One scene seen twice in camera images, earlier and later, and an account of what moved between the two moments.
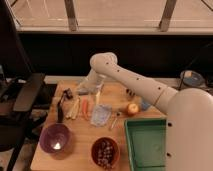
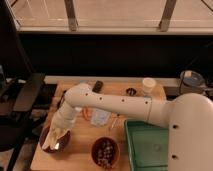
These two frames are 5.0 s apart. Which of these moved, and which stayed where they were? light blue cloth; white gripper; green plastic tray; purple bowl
Moved: white gripper
Stayed: green plastic tray; purple bowl; light blue cloth
